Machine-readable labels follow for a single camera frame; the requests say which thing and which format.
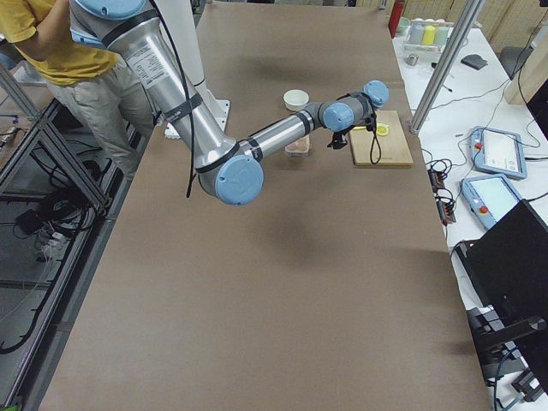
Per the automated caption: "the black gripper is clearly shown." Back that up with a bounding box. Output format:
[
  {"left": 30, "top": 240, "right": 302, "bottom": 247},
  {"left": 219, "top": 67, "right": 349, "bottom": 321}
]
[{"left": 328, "top": 126, "right": 354, "bottom": 150}]

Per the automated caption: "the clear plastic egg box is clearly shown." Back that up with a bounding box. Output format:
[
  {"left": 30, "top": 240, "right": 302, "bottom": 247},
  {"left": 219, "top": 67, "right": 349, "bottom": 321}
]
[{"left": 284, "top": 135, "right": 311, "bottom": 158}]

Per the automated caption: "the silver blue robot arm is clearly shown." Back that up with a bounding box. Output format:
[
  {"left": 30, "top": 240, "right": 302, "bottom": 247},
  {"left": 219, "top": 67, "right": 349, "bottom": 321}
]
[{"left": 69, "top": 1, "right": 390, "bottom": 206}]

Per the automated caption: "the wooden cutting board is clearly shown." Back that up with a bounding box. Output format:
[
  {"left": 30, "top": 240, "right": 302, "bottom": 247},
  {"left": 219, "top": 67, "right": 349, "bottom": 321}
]
[{"left": 349, "top": 110, "right": 414, "bottom": 167}]

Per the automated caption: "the white ceramic bowl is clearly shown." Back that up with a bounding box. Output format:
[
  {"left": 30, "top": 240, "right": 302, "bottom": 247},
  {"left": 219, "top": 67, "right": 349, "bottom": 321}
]
[{"left": 283, "top": 89, "right": 309, "bottom": 111}]

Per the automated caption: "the small steel cup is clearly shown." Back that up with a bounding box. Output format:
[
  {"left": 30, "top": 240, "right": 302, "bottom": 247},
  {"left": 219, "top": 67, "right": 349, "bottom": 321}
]
[{"left": 406, "top": 54, "right": 419, "bottom": 67}]

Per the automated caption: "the grey cup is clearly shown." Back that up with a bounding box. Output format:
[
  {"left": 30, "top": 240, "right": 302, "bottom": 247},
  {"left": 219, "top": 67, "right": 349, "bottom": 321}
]
[{"left": 408, "top": 22, "right": 425, "bottom": 45}]

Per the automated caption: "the black power strip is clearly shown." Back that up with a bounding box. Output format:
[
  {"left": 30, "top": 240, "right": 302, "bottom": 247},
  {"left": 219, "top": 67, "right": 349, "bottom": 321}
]
[{"left": 428, "top": 168, "right": 456, "bottom": 226}]

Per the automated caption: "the green bowl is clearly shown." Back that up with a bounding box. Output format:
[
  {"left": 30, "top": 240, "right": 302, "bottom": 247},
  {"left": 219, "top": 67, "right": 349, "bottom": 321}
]
[{"left": 396, "top": 16, "right": 411, "bottom": 35}]

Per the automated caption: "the yellow cup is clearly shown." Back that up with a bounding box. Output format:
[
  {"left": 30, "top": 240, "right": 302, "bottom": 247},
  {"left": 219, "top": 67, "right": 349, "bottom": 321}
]
[{"left": 421, "top": 25, "right": 436, "bottom": 45}]

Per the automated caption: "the red cylinder can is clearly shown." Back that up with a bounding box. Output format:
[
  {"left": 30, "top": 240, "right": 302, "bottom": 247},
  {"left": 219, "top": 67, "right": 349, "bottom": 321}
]
[{"left": 388, "top": 0, "right": 406, "bottom": 39}]

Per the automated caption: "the black small square device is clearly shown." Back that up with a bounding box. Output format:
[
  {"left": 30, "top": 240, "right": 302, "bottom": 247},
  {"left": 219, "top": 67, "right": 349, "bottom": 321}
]
[{"left": 461, "top": 54, "right": 488, "bottom": 70}]

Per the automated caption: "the blue teach pendant near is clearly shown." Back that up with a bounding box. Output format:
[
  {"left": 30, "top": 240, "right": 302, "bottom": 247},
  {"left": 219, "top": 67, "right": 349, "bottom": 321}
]
[{"left": 461, "top": 174, "right": 522, "bottom": 229}]

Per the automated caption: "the blue teach pendant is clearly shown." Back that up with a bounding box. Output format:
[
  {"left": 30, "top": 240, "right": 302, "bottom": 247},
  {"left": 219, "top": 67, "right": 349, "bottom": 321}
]
[
  {"left": 470, "top": 127, "right": 527, "bottom": 180},
  {"left": 461, "top": 174, "right": 522, "bottom": 229}
]

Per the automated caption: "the blue teach pendant far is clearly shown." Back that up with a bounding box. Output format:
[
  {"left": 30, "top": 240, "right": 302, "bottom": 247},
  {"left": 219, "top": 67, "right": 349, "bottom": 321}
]
[{"left": 470, "top": 127, "right": 527, "bottom": 180}]

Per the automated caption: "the person in yellow shirt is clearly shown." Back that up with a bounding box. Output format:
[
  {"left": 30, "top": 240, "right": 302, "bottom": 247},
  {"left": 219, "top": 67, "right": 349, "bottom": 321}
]
[{"left": 1, "top": 1, "right": 154, "bottom": 181}]

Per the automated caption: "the aluminium frame post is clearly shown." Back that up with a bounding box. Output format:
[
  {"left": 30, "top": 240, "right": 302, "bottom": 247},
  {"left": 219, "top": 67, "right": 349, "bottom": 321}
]
[{"left": 409, "top": 0, "right": 485, "bottom": 134}]

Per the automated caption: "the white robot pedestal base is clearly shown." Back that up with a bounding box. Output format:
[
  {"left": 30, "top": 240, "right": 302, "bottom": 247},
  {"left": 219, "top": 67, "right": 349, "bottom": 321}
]
[{"left": 155, "top": 0, "right": 230, "bottom": 130}]

